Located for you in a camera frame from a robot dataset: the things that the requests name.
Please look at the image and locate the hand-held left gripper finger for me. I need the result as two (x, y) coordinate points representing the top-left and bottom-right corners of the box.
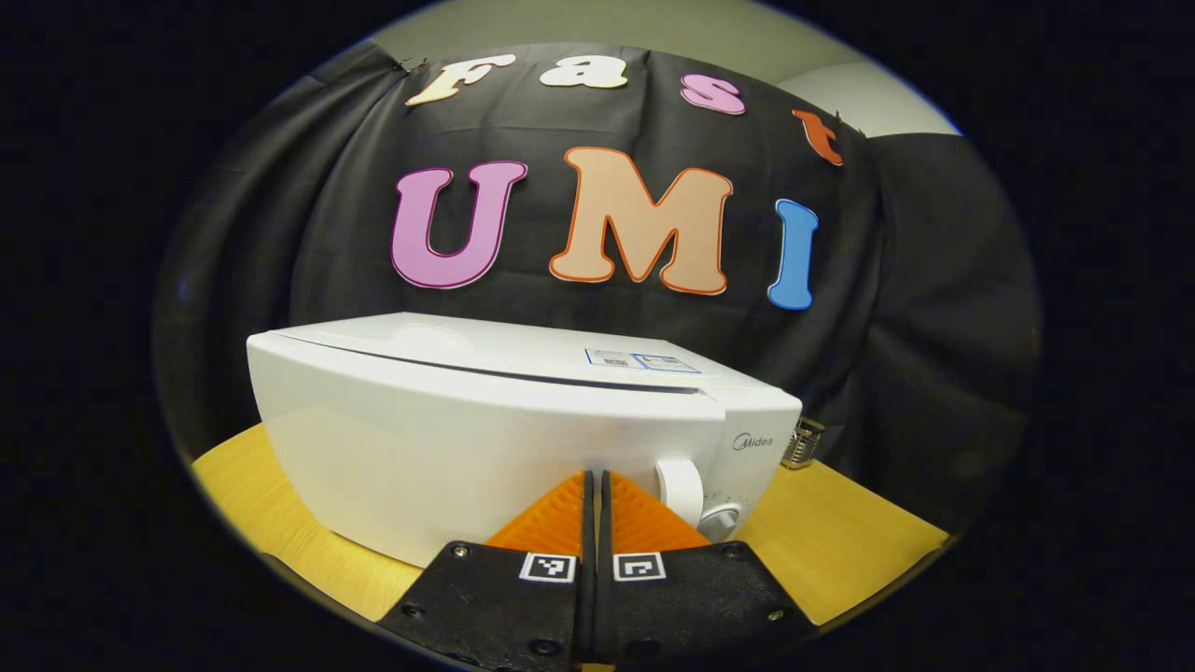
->
(376, 469), (597, 672)
(597, 469), (813, 672)

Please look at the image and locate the white microwave oven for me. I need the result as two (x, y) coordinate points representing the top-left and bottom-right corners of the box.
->
(246, 313), (804, 568)

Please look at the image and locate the metal mesh stick holder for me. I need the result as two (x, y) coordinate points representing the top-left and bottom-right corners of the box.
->
(780, 417), (827, 470)

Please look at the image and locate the black backdrop cloth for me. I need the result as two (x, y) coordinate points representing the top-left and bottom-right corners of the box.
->
(154, 39), (1042, 533)

